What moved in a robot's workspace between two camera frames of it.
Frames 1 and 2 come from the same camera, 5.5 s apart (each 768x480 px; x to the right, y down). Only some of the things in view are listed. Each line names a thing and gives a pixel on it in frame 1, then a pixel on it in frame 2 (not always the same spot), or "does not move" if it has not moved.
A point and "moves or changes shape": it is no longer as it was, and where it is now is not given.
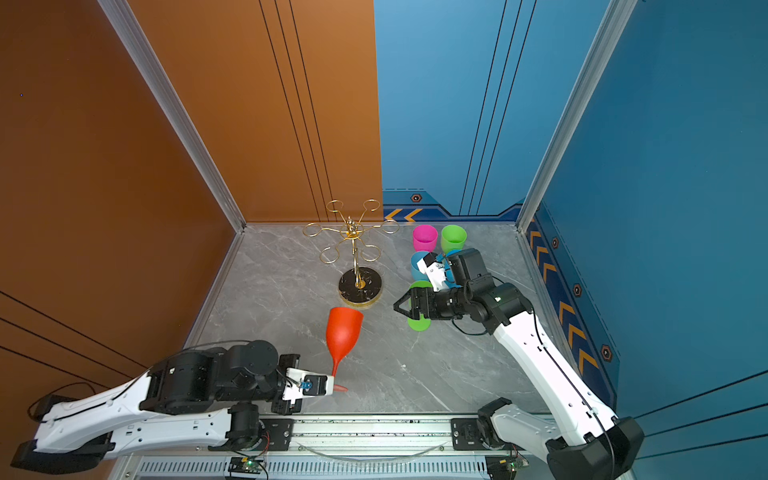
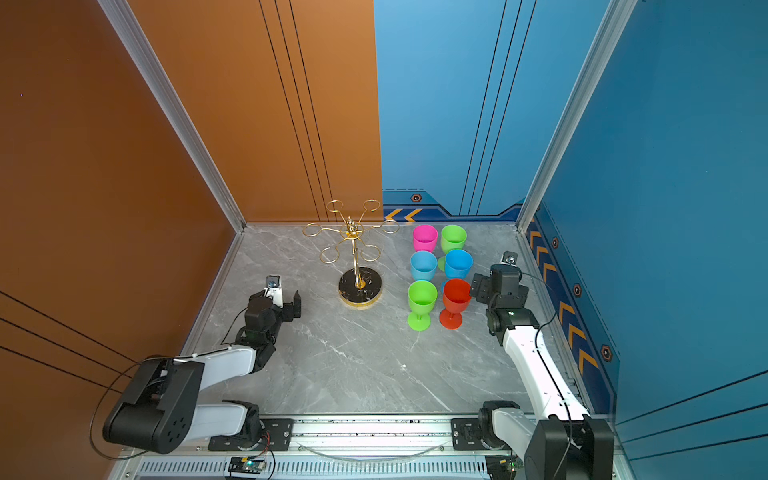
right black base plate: x=465 y=435 does not move
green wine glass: x=423 y=323 does not move
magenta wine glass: x=425 y=237 does not move
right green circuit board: x=504 y=467 does not move
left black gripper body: x=287 y=407 -> x=286 y=314
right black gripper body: x=450 y=302 -> x=484 y=293
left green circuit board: x=247 y=465 does not move
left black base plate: x=278 y=434 does not move
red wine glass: x=343 y=330 moves or changes shape
